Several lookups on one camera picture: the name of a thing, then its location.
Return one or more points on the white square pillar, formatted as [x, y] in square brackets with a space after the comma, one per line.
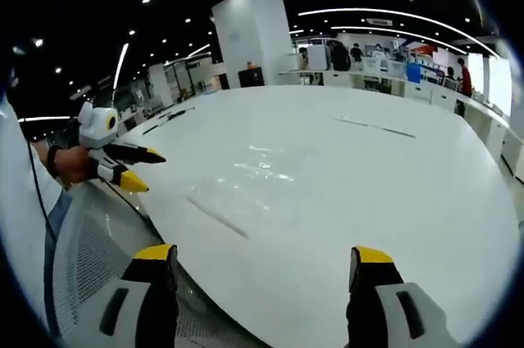
[254, 32]

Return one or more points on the clear food packaging bag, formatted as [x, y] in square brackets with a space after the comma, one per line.
[229, 209]
[262, 168]

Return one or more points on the person's white shirt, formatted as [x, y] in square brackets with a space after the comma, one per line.
[20, 200]

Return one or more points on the white mesh chair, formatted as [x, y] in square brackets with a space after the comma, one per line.
[94, 241]

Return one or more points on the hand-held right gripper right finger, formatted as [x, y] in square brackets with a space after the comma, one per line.
[372, 295]

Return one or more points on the person's left hand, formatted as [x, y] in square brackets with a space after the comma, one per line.
[75, 165]

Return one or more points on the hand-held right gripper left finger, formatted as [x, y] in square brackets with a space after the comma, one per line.
[155, 290]

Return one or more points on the blue box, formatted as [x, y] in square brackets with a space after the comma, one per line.
[413, 73]

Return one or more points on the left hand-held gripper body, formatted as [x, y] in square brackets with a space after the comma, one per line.
[96, 131]

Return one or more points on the black cabinet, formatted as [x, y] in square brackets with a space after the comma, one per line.
[250, 78]

